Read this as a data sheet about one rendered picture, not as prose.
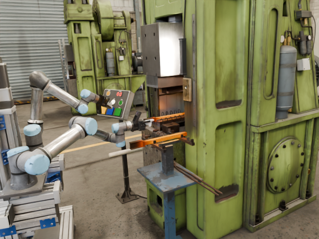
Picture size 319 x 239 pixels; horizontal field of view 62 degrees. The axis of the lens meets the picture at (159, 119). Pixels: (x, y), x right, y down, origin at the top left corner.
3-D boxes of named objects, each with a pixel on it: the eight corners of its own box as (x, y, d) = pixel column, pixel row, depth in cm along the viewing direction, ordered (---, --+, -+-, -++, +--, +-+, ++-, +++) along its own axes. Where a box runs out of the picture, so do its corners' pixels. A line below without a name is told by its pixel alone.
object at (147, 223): (150, 249, 219) (150, 247, 218) (122, 213, 267) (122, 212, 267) (189, 231, 237) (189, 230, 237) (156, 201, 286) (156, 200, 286)
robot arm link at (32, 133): (24, 146, 199) (21, 129, 195) (27, 141, 211) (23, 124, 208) (42, 143, 202) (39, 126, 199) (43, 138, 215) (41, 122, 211)
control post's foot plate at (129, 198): (121, 204, 283) (121, 197, 281) (114, 195, 302) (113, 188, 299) (140, 198, 294) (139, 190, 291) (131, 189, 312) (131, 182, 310)
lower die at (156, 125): (159, 131, 223) (159, 121, 221) (148, 125, 240) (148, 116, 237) (200, 122, 243) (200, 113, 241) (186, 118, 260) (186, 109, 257)
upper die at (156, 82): (158, 88, 214) (157, 76, 211) (146, 86, 230) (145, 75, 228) (199, 83, 234) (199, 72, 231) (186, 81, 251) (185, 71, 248)
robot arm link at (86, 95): (77, 96, 222) (82, 87, 222) (87, 100, 231) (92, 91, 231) (82, 99, 217) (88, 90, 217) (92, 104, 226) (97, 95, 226)
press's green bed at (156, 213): (166, 237, 231) (164, 188, 220) (146, 215, 263) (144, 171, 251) (215, 215, 258) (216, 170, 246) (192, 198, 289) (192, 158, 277)
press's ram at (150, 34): (166, 77, 200) (164, 21, 190) (143, 74, 232) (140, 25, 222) (210, 73, 220) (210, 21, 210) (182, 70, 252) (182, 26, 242)
